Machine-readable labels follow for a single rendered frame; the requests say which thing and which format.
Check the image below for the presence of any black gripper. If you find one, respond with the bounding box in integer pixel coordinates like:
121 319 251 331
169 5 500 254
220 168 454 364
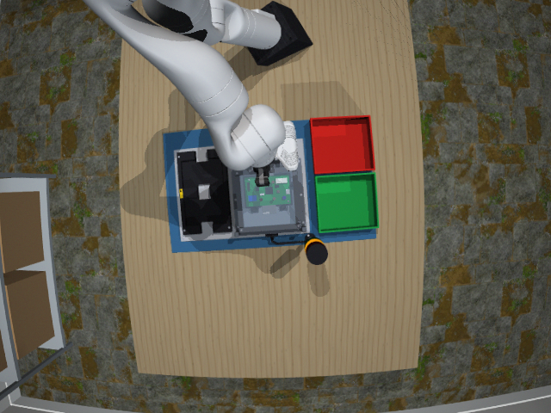
252 159 275 187

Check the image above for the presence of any green bin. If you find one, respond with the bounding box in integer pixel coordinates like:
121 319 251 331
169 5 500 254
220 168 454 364
314 173 379 233

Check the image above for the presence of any red bin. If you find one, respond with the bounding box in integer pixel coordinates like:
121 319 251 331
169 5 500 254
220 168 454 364
309 115 375 175

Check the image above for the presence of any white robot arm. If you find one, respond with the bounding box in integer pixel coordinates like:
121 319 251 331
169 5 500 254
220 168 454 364
83 0 299 171

